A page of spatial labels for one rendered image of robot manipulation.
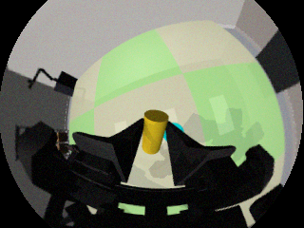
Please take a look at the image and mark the yellow tall cylinder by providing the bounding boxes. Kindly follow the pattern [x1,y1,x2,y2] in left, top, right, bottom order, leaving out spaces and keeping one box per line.
[142,110,168,155]

